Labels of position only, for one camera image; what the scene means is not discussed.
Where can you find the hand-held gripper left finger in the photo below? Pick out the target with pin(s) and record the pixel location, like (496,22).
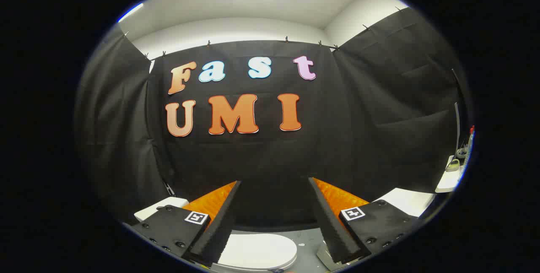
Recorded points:
(219,231)

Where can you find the clear bottle with red cap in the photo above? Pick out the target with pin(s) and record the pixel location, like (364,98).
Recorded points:
(470,140)

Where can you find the white drawer cabinet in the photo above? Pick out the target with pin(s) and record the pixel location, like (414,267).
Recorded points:
(407,202)

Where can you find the white side table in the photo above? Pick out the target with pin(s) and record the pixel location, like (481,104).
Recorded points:
(447,183)

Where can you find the small grey object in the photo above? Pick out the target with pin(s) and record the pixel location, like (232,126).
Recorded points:
(452,166)

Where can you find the white toilet lid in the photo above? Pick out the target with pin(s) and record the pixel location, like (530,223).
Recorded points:
(257,251)

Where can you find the black backdrop cloth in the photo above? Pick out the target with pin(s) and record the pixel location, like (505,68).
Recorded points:
(270,159)

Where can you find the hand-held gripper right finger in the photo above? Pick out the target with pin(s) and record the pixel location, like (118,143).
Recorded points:
(331,231)

